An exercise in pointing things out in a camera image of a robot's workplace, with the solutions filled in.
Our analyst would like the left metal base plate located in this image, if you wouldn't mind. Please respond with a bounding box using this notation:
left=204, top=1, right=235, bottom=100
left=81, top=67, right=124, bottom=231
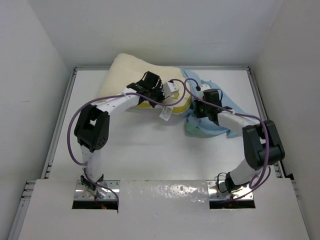
left=73, top=180, right=120, bottom=201

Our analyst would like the metal base plate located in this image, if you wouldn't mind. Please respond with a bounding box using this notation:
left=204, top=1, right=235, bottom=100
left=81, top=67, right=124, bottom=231
left=207, top=180, right=254, bottom=201
left=73, top=180, right=120, bottom=201

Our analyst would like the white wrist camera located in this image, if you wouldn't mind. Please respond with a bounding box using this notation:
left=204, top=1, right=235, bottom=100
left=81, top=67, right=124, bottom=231
left=197, top=84, right=211, bottom=95
left=162, top=81, right=179, bottom=98

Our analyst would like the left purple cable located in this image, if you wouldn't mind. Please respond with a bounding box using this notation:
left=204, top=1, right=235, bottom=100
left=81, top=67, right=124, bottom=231
left=66, top=79, right=187, bottom=208

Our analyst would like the white front cover board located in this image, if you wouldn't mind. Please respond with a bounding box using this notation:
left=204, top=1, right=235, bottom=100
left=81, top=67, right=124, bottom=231
left=19, top=179, right=309, bottom=240

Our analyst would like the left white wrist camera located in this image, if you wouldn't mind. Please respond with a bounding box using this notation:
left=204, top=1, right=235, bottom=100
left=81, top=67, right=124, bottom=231
left=162, top=81, right=179, bottom=98

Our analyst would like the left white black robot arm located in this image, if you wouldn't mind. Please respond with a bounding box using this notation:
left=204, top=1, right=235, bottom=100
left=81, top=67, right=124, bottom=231
left=67, top=71, right=168, bottom=193

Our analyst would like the green and blue satin pillowcase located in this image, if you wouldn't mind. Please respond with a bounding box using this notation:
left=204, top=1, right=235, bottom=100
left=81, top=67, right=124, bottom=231
left=180, top=68, right=247, bottom=139

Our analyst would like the cream pillow with yellow edge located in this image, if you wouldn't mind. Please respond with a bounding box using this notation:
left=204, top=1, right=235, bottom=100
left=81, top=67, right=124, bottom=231
left=97, top=53, right=192, bottom=115

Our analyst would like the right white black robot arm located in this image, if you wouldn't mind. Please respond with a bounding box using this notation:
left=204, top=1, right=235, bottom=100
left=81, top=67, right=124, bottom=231
left=194, top=89, right=285, bottom=194

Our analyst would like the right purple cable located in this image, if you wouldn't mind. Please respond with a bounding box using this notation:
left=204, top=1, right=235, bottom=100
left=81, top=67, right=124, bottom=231
left=184, top=78, right=272, bottom=201

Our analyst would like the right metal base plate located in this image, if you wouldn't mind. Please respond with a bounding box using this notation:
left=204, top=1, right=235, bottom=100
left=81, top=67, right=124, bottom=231
left=207, top=180, right=254, bottom=201

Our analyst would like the purple cable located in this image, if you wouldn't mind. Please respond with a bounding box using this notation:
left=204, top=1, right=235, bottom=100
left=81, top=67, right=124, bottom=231
left=66, top=79, right=187, bottom=208
left=184, top=78, right=272, bottom=201

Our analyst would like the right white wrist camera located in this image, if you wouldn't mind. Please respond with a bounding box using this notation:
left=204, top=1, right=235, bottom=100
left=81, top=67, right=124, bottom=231
left=197, top=84, right=211, bottom=95

